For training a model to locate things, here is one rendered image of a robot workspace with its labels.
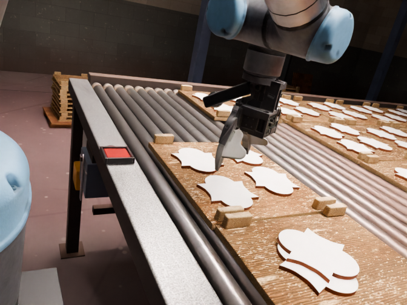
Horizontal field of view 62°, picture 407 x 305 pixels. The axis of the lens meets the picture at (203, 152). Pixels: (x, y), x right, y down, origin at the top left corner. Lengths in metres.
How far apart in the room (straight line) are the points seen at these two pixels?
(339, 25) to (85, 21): 5.40
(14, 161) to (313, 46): 0.38
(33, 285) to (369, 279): 0.54
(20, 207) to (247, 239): 0.47
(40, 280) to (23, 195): 0.25
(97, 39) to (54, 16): 0.67
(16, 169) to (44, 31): 5.47
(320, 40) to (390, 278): 0.45
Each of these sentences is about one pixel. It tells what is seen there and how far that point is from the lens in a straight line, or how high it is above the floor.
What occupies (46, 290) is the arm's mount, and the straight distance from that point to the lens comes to 0.50.
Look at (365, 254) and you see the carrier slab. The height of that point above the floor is 0.94.
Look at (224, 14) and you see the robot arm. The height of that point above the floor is 1.31.
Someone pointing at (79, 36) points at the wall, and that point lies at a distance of 5.80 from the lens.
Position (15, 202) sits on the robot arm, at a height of 1.16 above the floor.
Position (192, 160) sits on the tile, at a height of 0.94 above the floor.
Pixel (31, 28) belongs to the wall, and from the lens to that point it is 5.71.
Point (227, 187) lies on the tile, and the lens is 0.81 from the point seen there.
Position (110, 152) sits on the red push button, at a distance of 0.93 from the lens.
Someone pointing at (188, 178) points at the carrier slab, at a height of 0.94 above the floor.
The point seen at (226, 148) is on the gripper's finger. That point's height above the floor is 1.07.
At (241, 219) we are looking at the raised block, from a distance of 0.68.
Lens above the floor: 1.31
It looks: 22 degrees down
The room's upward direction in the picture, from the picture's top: 12 degrees clockwise
